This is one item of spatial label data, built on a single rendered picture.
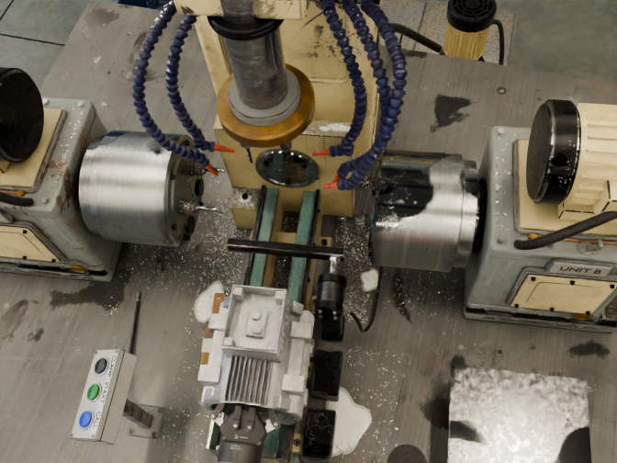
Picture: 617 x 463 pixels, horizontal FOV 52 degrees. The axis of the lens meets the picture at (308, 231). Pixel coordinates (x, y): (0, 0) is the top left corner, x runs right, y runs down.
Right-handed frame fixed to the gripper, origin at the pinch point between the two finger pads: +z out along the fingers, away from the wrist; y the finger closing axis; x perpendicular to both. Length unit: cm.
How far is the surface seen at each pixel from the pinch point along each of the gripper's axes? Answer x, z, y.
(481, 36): 60, 120, -47
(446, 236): 1.1, 26.0, -33.6
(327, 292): 7.5, 14.1, -11.2
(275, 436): 16.6, -14.3, -3.6
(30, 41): 130, 157, 158
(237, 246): 10.0, 22.8, 9.3
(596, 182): -17, 31, -56
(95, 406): 1.6, -13.6, 28.7
